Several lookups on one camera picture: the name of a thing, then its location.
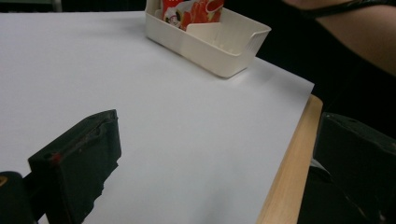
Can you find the white plastic divided container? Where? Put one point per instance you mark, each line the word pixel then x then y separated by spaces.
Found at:
pixel 211 53

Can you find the red and black sauce packet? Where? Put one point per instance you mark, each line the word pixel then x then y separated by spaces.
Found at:
pixel 199 12

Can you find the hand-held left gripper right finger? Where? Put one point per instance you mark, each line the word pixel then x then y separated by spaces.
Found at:
pixel 358 174

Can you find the white paper sheet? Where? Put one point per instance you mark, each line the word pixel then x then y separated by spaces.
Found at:
pixel 171 124

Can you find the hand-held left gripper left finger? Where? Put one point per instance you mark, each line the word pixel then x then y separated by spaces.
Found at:
pixel 77 161

